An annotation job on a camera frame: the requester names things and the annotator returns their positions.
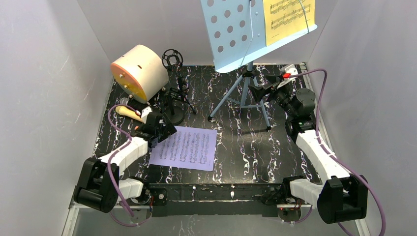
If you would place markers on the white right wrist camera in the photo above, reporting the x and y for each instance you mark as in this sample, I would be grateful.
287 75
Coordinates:
288 73

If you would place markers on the black tripod microphone stand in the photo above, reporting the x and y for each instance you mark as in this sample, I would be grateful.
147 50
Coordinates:
172 60

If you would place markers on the beige microphone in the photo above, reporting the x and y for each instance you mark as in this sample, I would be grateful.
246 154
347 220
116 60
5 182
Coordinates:
125 111

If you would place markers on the white and orange drum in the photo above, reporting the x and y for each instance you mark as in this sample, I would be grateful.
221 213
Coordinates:
140 73

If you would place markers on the black round microphone stand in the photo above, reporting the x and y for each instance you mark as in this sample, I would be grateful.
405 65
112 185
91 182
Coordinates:
175 113

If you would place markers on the lavender sheet music page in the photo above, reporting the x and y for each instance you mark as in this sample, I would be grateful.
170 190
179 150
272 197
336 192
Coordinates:
189 148

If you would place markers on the aluminium frame rail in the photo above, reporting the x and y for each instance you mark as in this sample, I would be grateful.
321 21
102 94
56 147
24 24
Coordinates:
162 200

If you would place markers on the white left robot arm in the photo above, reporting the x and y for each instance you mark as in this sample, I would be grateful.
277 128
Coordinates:
99 185

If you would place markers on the yellow sheet music page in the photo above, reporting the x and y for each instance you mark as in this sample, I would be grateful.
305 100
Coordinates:
285 18

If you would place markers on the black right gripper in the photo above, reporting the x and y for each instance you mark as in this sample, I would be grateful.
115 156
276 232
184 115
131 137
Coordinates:
270 90

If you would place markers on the blue music stand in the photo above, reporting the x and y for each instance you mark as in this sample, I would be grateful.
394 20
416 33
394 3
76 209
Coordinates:
236 31

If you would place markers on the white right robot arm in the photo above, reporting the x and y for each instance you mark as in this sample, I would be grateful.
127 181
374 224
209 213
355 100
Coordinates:
322 156

